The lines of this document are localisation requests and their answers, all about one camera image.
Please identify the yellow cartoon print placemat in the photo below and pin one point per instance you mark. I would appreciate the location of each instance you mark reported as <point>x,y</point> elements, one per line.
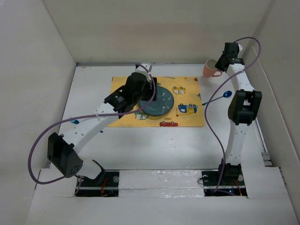
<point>186,112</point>

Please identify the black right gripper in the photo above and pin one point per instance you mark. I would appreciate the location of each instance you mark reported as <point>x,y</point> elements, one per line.
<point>218,64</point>

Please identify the pink ceramic mug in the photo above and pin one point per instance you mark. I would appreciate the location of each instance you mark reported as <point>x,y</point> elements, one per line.
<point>210,70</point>

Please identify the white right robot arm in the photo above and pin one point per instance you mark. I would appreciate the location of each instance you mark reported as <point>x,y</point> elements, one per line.
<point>242,110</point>

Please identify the teal ceramic plate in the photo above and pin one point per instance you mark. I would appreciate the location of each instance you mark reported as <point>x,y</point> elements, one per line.
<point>163,104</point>

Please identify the blue metal spoon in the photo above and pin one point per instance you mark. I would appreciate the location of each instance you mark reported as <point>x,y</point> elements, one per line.
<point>226,94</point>

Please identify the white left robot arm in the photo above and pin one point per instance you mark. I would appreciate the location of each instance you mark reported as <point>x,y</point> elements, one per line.
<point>63,150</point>

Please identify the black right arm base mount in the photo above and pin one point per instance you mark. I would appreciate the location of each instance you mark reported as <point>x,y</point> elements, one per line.
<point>227,180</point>

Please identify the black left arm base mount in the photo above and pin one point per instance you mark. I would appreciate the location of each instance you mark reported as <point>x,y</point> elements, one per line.
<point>106,184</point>

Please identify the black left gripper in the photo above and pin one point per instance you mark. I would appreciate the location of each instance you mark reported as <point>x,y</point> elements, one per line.
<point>149,87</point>

